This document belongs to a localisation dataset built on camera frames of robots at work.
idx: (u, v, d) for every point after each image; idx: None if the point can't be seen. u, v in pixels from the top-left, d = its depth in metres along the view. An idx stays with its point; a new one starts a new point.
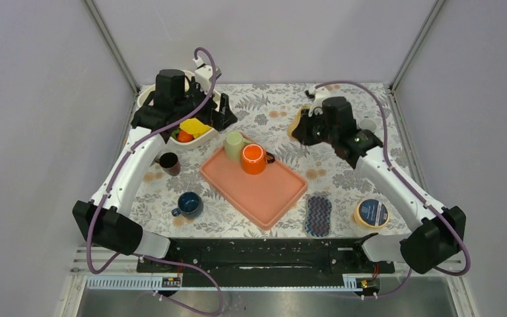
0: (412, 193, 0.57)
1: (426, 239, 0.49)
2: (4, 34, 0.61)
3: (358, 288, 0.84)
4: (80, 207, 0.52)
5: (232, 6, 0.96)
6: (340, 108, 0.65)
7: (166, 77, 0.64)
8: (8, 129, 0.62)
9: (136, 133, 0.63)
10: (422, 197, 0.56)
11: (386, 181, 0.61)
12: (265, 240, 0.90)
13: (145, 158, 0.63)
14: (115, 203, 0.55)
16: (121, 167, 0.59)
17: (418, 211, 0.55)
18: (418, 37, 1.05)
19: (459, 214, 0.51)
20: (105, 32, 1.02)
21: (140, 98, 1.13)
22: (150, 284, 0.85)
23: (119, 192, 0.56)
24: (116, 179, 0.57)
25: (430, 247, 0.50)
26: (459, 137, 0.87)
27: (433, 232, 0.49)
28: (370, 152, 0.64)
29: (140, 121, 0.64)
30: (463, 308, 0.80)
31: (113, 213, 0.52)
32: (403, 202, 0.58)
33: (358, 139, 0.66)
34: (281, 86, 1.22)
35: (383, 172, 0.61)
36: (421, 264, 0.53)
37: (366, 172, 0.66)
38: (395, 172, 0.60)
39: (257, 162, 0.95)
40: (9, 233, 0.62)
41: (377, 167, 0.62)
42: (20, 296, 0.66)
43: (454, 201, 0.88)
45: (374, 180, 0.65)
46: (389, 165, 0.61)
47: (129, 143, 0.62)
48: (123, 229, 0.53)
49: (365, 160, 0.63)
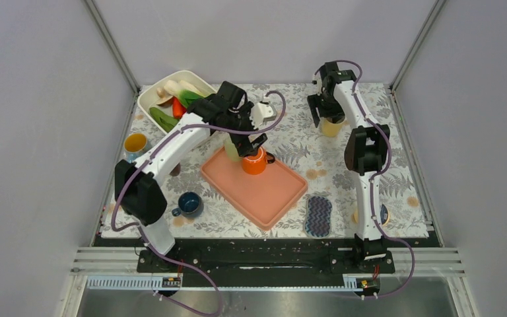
0: (359, 110, 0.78)
1: (355, 139, 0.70)
2: (4, 34, 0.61)
3: (358, 288, 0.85)
4: (123, 166, 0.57)
5: (232, 6, 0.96)
6: (327, 63, 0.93)
7: (231, 85, 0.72)
8: (8, 129, 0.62)
9: (191, 117, 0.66)
10: (365, 113, 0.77)
11: (347, 102, 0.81)
12: (265, 240, 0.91)
13: (189, 142, 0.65)
14: (154, 170, 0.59)
16: (168, 141, 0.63)
17: (359, 122, 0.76)
18: (418, 37, 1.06)
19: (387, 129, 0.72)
20: (105, 32, 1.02)
21: (140, 98, 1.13)
22: (150, 284, 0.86)
23: (160, 162, 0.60)
24: (160, 150, 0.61)
25: (358, 147, 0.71)
26: (459, 137, 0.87)
27: (362, 134, 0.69)
28: (344, 82, 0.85)
29: (195, 109, 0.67)
30: (463, 308, 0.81)
31: (150, 179, 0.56)
32: (352, 117, 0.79)
33: (340, 74, 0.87)
34: (281, 86, 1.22)
35: (347, 96, 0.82)
36: (354, 165, 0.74)
37: (338, 98, 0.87)
38: (355, 97, 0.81)
39: (258, 161, 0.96)
40: (8, 234, 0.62)
41: (344, 92, 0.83)
42: (19, 296, 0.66)
43: (454, 201, 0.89)
45: (342, 104, 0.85)
46: (352, 91, 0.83)
47: (181, 124, 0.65)
48: (154, 195, 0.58)
49: (338, 86, 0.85)
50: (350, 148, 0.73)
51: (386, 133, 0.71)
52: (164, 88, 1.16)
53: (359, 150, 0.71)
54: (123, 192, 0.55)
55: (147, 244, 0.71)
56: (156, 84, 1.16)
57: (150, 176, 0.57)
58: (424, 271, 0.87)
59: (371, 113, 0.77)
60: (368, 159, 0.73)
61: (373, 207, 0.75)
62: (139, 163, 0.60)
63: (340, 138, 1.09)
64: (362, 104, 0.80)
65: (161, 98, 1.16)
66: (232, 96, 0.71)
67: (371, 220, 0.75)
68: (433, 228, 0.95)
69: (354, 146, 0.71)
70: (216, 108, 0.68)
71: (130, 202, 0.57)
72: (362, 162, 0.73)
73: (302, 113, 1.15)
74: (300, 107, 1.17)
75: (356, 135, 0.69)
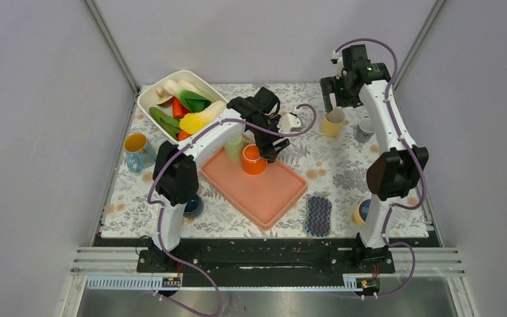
0: (392, 123, 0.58)
1: (385, 163, 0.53)
2: (4, 34, 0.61)
3: (358, 288, 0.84)
4: (166, 146, 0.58)
5: (232, 7, 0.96)
6: (355, 47, 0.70)
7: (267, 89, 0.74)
8: (8, 129, 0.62)
9: (230, 112, 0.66)
10: (400, 131, 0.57)
11: (376, 111, 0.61)
12: (265, 240, 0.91)
13: (227, 135, 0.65)
14: (194, 154, 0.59)
16: (208, 129, 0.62)
17: (391, 141, 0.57)
18: (418, 37, 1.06)
19: (424, 153, 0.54)
20: (105, 32, 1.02)
21: (140, 98, 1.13)
22: (150, 284, 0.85)
23: (199, 148, 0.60)
24: (202, 137, 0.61)
25: (387, 174, 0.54)
26: (459, 137, 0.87)
27: (395, 159, 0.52)
28: (375, 82, 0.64)
29: (234, 106, 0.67)
30: (463, 308, 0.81)
31: (191, 161, 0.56)
32: (383, 133, 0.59)
33: (370, 69, 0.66)
34: (281, 86, 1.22)
35: (377, 102, 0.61)
36: (379, 190, 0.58)
37: (365, 101, 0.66)
38: (389, 105, 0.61)
39: (257, 162, 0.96)
40: (8, 234, 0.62)
41: (375, 96, 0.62)
42: (19, 297, 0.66)
43: (454, 201, 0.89)
45: (369, 111, 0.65)
46: (385, 97, 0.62)
47: (221, 116, 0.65)
48: (190, 177, 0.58)
49: (367, 87, 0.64)
50: (377, 170, 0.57)
51: (422, 158, 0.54)
52: (164, 88, 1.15)
53: (386, 177, 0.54)
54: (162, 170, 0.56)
55: (158, 234, 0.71)
56: (156, 84, 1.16)
57: (191, 158, 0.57)
58: (424, 271, 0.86)
59: (406, 131, 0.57)
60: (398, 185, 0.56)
61: (385, 226, 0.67)
62: (181, 146, 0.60)
63: (340, 137, 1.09)
64: (397, 114, 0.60)
65: (161, 98, 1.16)
66: (269, 100, 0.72)
67: (379, 235, 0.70)
68: (433, 228, 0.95)
69: (383, 172, 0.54)
70: (252, 107, 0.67)
71: (166, 181, 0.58)
72: (386, 189, 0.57)
73: (302, 113, 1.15)
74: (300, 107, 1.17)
75: (386, 160, 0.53)
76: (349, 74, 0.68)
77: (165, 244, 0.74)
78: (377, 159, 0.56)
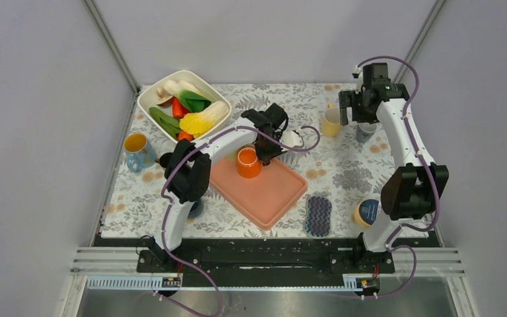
0: (410, 140, 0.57)
1: (399, 179, 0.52)
2: (5, 34, 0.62)
3: (358, 288, 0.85)
4: (183, 144, 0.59)
5: (233, 7, 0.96)
6: (377, 65, 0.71)
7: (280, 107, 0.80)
8: (9, 129, 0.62)
9: (243, 121, 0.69)
10: (418, 147, 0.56)
11: (394, 129, 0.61)
12: (265, 240, 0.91)
13: (239, 140, 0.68)
14: (210, 154, 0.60)
16: (224, 133, 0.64)
17: (408, 157, 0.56)
18: (418, 37, 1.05)
19: (443, 172, 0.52)
20: (105, 32, 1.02)
21: (140, 98, 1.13)
22: (150, 284, 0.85)
23: (216, 148, 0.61)
24: (218, 139, 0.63)
25: (402, 191, 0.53)
26: (459, 137, 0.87)
27: (410, 175, 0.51)
28: (393, 100, 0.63)
29: (249, 116, 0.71)
30: (463, 308, 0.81)
31: (206, 159, 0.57)
32: (400, 149, 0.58)
33: (387, 88, 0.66)
34: (281, 86, 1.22)
35: (395, 119, 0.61)
36: (393, 211, 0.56)
37: (382, 119, 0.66)
38: (405, 123, 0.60)
39: (253, 166, 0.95)
40: (8, 233, 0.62)
41: (392, 114, 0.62)
42: (20, 296, 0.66)
43: (454, 201, 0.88)
45: (387, 129, 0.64)
46: (403, 113, 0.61)
47: (235, 123, 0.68)
48: (203, 176, 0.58)
49: (385, 105, 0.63)
50: (393, 188, 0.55)
51: (440, 177, 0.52)
52: (164, 88, 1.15)
53: (401, 195, 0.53)
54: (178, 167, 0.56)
55: (161, 232, 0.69)
56: (156, 84, 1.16)
57: (206, 157, 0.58)
58: (424, 271, 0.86)
59: (425, 148, 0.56)
60: (413, 205, 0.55)
61: (389, 238, 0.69)
62: (198, 144, 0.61)
63: (340, 137, 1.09)
64: (415, 133, 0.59)
65: (161, 98, 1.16)
66: (278, 116, 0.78)
67: (383, 246, 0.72)
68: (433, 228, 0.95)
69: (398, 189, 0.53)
70: (265, 119, 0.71)
71: (178, 180, 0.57)
72: (401, 209, 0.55)
73: (302, 113, 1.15)
74: (300, 107, 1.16)
75: (401, 176, 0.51)
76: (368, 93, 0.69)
77: (168, 243, 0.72)
78: (393, 176, 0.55)
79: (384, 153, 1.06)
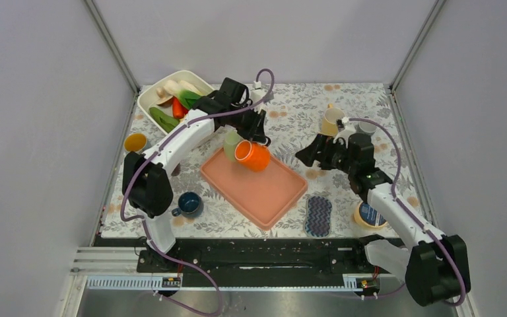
0: (411, 219, 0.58)
1: (418, 262, 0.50)
2: (6, 34, 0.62)
3: (358, 288, 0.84)
4: (132, 158, 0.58)
5: (232, 7, 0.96)
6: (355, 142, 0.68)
7: (232, 81, 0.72)
8: (9, 128, 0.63)
9: (195, 113, 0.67)
10: (422, 224, 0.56)
11: (392, 211, 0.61)
12: (265, 240, 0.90)
13: (196, 136, 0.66)
14: (163, 162, 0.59)
16: (175, 135, 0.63)
17: (417, 235, 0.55)
18: (418, 37, 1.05)
19: (458, 244, 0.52)
20: (105, 33, 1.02)
21: (140, 98, 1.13)
22: (150, 284, 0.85)
23: (168, 154, 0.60)
24: (169, 143, 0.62)
25: (428, 275, 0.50)
26: (459, 136, 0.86)
27: (428, 255, 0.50)
28: (378, 185, 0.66)
29: (200, 107, 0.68)
30: (463, 308, 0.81)
31: (159, 169, 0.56)
32: (405, 230, 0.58)
33: (370, 176, 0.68)
34: (281, 86, 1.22)
35: (388, 202, 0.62)
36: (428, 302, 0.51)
37: (376, 207, 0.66)
38: (399, 203, 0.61)
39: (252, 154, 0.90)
40: (8, 232, 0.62)
41: (383, 197, 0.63)
42: (20, 296, 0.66)
43: (454, 201, 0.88)
45: (385, 214, 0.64)
46: (393, 196, 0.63)
47: (187, 119, 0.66)
48: (162, 185, 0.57)
49: (373, 191, 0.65)
50: (416, 273, 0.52)
51: (457, 249, 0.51)
52: (164, 88, 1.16)
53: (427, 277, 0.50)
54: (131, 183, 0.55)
55: (150, 240, 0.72)
56: (156, 85, 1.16)
57: (159, 167, 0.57)
58: None
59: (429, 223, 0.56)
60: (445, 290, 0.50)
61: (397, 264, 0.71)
62: (148, 154, 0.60)
63: None
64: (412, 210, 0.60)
65: (161, 98, 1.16)
66: (235, 92, 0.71)
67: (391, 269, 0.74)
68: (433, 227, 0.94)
69: (422, 272, 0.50)
70: (219, 105, 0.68)
71: (137, 195, 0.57)
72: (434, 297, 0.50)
73: (302, 113, 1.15)
74: (300, 107, 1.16)
75: (420, 256, 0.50)
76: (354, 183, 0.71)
77: (160, 247, 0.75)
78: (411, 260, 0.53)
79: (384, 153, 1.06)
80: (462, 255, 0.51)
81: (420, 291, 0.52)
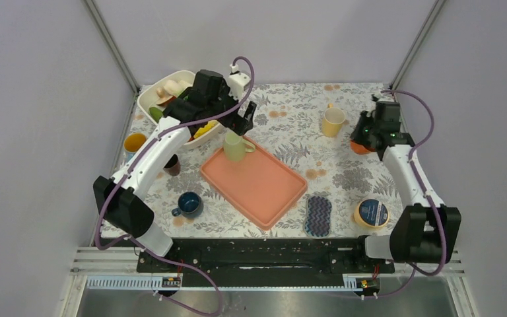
0: (418, 182, 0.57)
1: (406, 220, 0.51)
2: (6, 34, 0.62)
3: (357, 288, 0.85)
4: (101, 183, 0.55)
5: (232, 6, 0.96)
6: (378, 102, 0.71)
7: (204, 74, 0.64)
8: (10, 129, 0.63)
9: (167, 122, 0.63)
10: (425, 188, 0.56)
11: (401, 172, 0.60)
12: (265, 240, 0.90)
13: (170, 147, 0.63)
14: (134, 185, 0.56)
16: (145, 151, 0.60)
17: (416, 197, 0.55)
18: (418, 38, 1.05)
19: (454, 215, 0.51)
20: (105, 33, 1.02)
21: (140, 98, 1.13)
22: (150, 284, 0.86)
23: (138, 175, 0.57)
24: (138, 163, 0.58)
25: (410, 234, 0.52)
26: (458, 136, 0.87)
27: (420, 216, 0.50)
28: (399, 145, 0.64)
29: (172, 111, 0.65)
30: (463, 308, 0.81)
31: (131, 194, 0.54)
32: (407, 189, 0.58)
33: (393, 135, 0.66)
34: (281, 86, 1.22)
35: (401, 162, 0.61)
36: (402, 257, 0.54)
37: (389, 164, 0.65)
38: (412, 166, 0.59)
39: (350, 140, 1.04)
40: (9, 232, 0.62)
41: (397, 157, 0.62)
42: (19, 297, 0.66)
43: (453, 200, 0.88)
45: (393, 171, 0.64)
46: (409, 157, 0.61)
47: (158, 130, 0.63)
48: (137, 209, 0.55)
49: (389, 148, 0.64)
50: (401, 230, 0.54)
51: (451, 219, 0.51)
52: (164, 88, 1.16)
53: (409, 237, 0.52)
54: (103, 211, 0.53)
55: (144, 249, 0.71)
56: (156, 84, 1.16)
57: (130, 192, 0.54)
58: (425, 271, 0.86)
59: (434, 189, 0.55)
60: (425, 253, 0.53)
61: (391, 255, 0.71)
62: (117, 178, 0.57)
63: (340, 137, 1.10)
64: (423, 176, 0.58)
65: (161, 98, 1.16)
66: (207, 88, 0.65)
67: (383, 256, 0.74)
68: None
69: (406, 228, 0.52)
70: (192, 108, 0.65)
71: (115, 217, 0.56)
72: (410, 255, 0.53)
73: (302, 113, 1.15)
74: (300, 107, 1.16)
75: (409, 215, 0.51)
76: (374, 141, 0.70)
77: (158, 251, 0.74)
78: (402, 216, 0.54)
79: None
80: (453, 226, 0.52)
81: (400, 246, 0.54)
